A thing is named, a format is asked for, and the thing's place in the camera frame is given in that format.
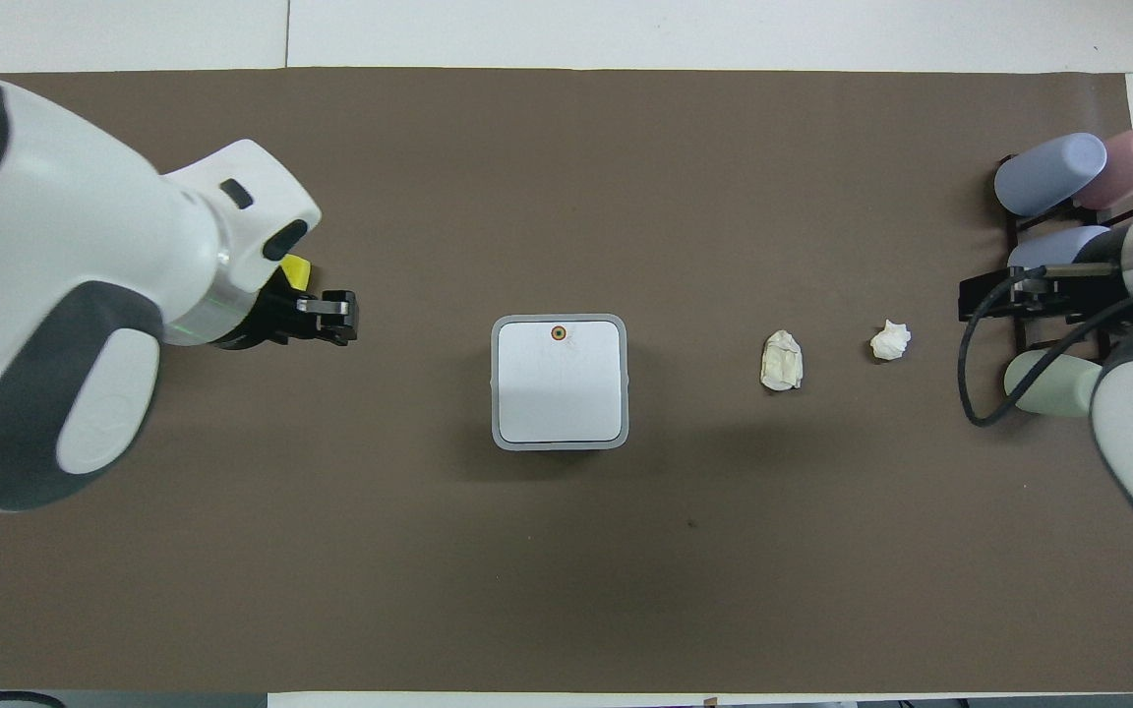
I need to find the black cup rack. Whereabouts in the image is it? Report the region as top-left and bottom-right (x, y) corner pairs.
(997, 152), (1133, 361)

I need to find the crumpled cream paper ball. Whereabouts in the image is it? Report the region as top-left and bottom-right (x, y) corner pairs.
(760, 329), (805, 392)

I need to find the small crumpled white paper ball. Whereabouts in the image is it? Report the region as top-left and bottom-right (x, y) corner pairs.
(869, 320), (913, 362)

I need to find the pink cup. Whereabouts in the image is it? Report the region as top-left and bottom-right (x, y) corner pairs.
(1073, 125), (1133, 210)

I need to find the white bin with grey rim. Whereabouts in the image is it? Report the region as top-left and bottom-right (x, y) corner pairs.
(491, 314), (629, 451)

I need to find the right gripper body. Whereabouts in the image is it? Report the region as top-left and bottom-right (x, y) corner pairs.
(1058, 232), (1132, 308)

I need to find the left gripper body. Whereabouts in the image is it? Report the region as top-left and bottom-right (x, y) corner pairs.
(215, 264), (304, 352)

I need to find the pale green cup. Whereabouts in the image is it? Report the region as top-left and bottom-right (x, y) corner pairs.
(1004, 351), (1104, 419)

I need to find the lavender blue cup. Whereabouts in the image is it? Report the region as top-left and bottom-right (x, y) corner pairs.
(994, 133), (1108, 217)
(1007, 225), (1111, 272)

